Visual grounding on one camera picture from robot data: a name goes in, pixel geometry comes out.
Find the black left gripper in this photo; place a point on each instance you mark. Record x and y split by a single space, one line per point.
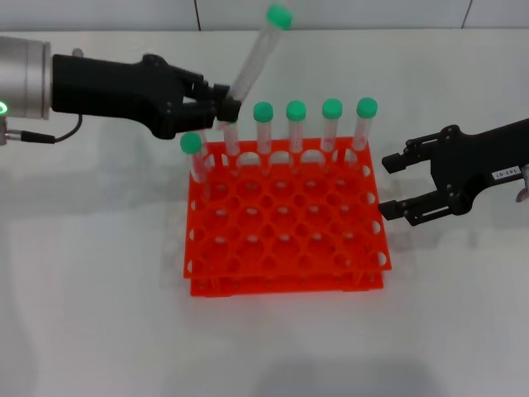
103 91

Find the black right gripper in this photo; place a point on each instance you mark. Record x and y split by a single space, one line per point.
479 153

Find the orange test tube rack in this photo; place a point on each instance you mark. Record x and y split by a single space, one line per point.
289 287

